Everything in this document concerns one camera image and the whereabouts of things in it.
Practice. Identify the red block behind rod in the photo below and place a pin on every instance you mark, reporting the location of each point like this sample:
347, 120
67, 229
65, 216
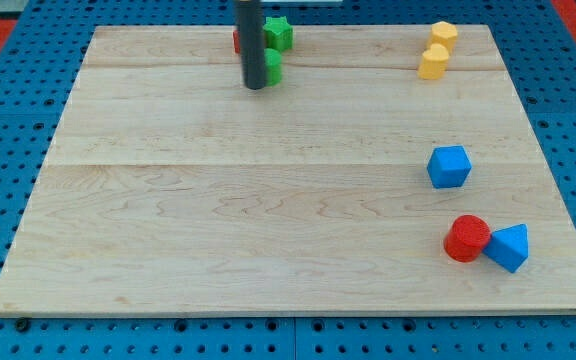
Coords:
236, 41

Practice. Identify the yellow heart block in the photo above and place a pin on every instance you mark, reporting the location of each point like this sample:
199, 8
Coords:
433, 63

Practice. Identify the green cylinder block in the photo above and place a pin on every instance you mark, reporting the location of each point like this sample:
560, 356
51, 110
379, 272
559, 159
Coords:
273, 62

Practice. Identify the green star block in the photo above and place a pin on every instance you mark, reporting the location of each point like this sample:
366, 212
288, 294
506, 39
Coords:
279, 34

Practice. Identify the blue triangle block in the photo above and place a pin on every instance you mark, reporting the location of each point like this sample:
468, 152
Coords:
509, 247

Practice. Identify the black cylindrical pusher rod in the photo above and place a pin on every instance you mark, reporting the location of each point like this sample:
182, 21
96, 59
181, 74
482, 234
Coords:
249, 22

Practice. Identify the wooden board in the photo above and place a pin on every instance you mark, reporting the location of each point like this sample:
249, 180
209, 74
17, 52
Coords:
170, 190

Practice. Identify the blue cube block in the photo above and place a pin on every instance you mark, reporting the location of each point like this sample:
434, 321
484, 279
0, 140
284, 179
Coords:
449, 166

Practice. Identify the red cylinder block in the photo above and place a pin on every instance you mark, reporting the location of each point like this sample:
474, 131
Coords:
466, 238

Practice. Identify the yellow hexagon block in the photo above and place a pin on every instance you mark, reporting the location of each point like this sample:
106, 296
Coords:
443, 33

